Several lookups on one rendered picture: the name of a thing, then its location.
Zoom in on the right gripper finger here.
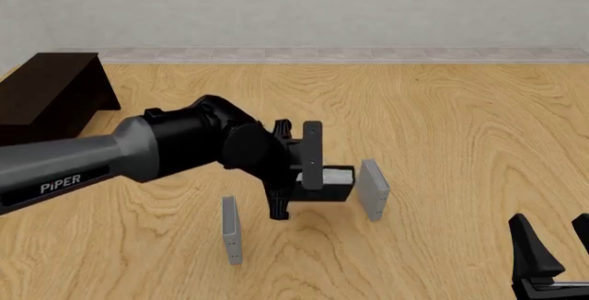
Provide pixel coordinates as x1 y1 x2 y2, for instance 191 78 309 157
507 213 567 286
571 213 589 248

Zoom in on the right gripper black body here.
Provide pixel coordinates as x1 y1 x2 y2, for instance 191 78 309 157
511 275 589 300

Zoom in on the black book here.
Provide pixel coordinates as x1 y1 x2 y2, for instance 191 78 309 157
290 164 357 203

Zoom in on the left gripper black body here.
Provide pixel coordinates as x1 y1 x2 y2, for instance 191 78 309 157
263 118 305 221

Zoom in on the dark wooden cabinet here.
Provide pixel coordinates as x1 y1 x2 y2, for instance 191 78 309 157
0 52 122 146

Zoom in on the grey plate on black stalk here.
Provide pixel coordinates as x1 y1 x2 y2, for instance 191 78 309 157
290 121 324 191

